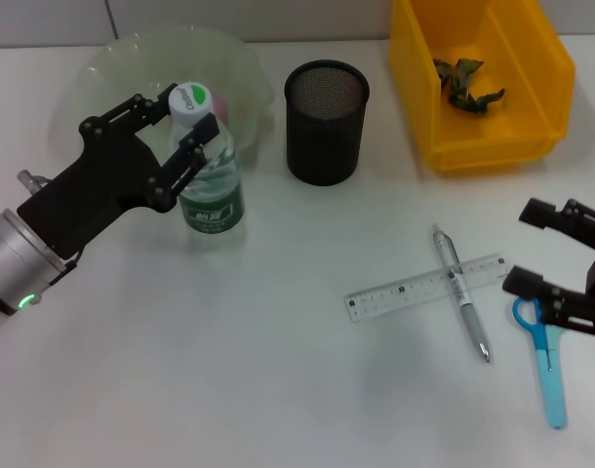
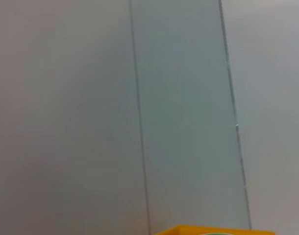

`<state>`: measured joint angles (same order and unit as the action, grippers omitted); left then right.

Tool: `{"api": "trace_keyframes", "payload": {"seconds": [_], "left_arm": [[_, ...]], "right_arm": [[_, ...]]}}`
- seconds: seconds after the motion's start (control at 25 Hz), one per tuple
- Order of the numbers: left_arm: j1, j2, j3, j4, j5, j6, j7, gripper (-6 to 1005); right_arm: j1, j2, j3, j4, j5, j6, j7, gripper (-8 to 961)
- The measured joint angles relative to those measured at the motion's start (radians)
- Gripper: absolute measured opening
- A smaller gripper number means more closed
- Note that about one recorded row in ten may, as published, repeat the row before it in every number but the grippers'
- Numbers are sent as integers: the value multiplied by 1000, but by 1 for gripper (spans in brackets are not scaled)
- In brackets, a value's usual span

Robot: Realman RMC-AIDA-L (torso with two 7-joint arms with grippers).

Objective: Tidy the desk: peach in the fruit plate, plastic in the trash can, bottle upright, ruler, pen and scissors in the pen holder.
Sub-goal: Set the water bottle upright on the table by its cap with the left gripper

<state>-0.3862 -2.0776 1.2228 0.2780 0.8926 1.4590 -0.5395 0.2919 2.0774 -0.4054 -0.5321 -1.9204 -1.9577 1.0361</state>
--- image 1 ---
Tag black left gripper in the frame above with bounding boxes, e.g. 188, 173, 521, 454
17, 81, 221, 260

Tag clear green-label water bottle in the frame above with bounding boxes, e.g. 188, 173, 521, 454
168, 81, 244, 240

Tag blue scissors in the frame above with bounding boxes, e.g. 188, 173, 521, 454
511, 294, 570, 430

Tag green plastic wrapper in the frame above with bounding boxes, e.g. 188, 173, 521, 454
432, 57, 507, 116

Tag translucent green fruit bowl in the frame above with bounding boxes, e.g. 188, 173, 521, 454
65, 26, 274, 170

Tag silver ballpoint pen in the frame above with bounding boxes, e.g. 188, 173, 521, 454
431, 222, 493, 365

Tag clear plastic ruler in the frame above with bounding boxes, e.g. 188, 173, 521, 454
344, 252, 516, 324

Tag black mesh pen cup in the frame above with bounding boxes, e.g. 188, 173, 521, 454
283, 58, 371, 186

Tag yellow plastic bin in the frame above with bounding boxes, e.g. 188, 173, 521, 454
387, 0, 577, 173

